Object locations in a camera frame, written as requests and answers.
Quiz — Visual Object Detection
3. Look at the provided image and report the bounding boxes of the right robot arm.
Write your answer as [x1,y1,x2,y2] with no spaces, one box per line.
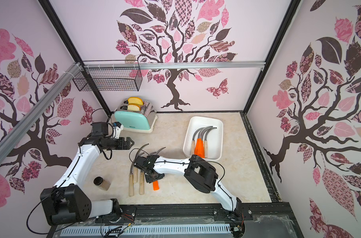
[133,155,242,216]

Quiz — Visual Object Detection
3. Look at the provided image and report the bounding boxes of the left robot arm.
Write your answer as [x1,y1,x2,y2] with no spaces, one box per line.
[39,122,134,227]

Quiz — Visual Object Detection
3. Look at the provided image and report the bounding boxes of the white storage box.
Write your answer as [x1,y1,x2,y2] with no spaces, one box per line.
[182,116,224,161]

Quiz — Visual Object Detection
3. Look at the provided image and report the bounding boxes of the mint green toaster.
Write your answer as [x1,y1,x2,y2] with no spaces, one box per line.
[114,99,158,133]

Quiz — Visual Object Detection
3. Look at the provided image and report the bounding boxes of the pale bread slice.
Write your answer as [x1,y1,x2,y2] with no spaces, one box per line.
[127,104,141,112]

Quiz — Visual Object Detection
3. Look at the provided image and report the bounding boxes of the small jar with black lid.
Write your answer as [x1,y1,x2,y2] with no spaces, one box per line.
[93,177,111,191]

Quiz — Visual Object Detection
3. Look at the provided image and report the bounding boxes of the yellow bread slice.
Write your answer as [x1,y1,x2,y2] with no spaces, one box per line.
[128,97,144,106]

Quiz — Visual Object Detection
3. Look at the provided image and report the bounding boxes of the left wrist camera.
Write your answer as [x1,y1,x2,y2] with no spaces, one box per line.
[112,122,124,139]

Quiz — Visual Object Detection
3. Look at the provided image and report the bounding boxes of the black wire basket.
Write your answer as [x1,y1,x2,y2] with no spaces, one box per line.
[73,59,143,91]

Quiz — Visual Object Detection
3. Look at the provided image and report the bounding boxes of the white cable duct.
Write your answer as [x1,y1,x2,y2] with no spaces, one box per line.
[57,224,231,238]

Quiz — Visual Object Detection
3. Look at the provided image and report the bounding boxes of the aluminium rail left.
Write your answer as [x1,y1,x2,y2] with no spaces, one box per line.
[0,62,82,164]

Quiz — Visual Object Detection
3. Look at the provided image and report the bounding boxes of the aluminium rail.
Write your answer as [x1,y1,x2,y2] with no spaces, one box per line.
[84,61,266,70]
[0,62,82,164]

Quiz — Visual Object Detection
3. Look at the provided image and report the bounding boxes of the aluminium rail back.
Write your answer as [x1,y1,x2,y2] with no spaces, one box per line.
[84,61,266,70]

